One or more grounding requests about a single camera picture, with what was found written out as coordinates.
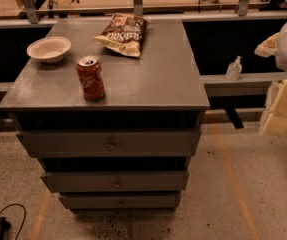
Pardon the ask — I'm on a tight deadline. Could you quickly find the brown chip bag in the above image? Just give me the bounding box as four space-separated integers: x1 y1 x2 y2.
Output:
93 13 151 58

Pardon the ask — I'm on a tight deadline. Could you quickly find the top grey drawer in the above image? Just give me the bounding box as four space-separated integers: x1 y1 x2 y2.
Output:
17 130 200 158

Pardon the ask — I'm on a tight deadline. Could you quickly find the black cable on floor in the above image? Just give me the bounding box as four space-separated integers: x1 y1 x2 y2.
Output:
0 203 28 240

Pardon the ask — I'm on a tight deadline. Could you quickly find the grey drawer cabinet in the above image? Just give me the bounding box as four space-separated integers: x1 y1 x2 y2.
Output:
0 18 211 212

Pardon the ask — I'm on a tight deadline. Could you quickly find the middle grey drawer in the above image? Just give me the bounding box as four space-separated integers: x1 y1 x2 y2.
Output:
41 171 189 193

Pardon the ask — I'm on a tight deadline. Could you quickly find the white paper bowl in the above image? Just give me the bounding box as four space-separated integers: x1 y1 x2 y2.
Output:
27 37 71 64

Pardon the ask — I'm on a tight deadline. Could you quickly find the red coke can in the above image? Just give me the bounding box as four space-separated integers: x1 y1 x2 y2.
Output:
76 56 105 100

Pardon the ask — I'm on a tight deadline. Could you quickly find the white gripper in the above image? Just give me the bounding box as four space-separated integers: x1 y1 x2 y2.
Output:
254 22 287 135

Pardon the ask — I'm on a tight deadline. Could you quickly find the grey drawer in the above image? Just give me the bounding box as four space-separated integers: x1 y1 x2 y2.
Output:
17 130 200 158
41 171 189 193
59 191 181 210

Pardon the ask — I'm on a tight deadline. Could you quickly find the bottom grey drawer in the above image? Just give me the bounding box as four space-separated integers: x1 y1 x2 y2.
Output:
59 191 181 210

